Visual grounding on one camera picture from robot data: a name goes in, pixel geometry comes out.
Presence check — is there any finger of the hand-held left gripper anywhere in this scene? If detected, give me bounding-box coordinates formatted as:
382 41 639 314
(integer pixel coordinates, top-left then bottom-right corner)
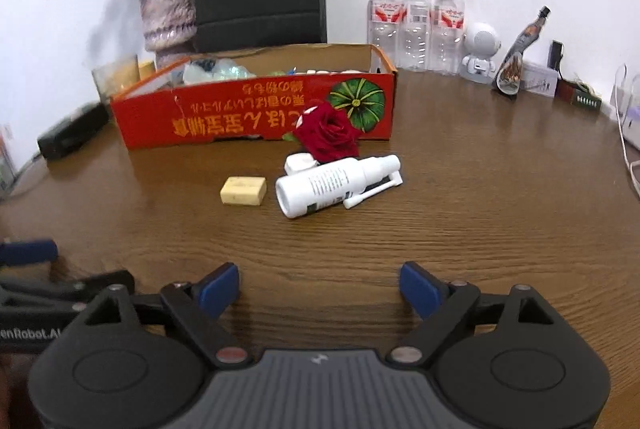
0 238 59 268
0 269 137 310

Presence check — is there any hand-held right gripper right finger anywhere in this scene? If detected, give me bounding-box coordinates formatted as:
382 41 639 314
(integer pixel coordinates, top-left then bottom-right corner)
385 260 556 367

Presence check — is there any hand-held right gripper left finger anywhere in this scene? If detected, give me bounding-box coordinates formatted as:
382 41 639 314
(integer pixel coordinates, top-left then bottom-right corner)
82 261 251 370

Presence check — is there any red cardboard box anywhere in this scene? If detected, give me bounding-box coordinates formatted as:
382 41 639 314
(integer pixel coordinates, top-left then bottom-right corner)
110 43 398 151

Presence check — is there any iridescent plastic bag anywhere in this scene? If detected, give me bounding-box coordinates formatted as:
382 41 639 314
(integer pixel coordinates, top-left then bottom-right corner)
182 56 257 85

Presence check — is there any wooden desktop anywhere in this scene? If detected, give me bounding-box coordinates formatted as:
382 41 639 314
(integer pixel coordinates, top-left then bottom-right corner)
0 54 640 429

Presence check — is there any yellow soap bar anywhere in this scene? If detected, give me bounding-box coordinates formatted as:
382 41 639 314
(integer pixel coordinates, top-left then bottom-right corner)
220 176 267 206

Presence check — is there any black power adapter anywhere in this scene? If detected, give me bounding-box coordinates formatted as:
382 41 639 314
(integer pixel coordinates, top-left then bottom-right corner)
37 102 112 160

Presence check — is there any white spray bottle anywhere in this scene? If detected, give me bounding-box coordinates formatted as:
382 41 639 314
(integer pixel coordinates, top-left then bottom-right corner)
275 154 403 220

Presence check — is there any small white case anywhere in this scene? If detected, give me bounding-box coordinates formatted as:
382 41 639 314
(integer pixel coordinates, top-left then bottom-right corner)
284 152 317 176

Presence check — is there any red rose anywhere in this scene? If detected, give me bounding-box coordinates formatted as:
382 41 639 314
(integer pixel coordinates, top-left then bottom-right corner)
282 102 362 165

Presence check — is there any glass cup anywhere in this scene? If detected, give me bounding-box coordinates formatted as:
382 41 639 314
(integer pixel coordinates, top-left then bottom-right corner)
92 54 141 102

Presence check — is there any white crumpled paper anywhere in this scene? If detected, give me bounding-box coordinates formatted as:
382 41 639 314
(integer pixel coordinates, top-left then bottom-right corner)
295 68 367 77

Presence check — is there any white card box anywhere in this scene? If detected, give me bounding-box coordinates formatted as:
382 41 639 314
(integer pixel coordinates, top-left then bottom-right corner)
520 60 560 99

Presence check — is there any decorated curved bottle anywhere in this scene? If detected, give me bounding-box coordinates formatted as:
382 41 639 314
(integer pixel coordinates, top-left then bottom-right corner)
492 6 552 99

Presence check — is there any white robot figurine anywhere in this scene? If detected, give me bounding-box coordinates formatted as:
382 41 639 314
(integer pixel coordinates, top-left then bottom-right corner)
460 22 498 84

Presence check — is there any dark green box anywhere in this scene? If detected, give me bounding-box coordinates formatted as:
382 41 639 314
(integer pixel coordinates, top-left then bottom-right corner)
557 78 601 111

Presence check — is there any clear water bottle red label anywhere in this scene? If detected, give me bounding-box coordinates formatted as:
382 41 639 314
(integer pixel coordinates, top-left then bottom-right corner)
431 0 467 75
368 0 407 71
400 0 434 72

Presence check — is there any knit-covered flower vase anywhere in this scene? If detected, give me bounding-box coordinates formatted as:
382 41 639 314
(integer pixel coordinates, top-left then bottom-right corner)
140 0 197 70

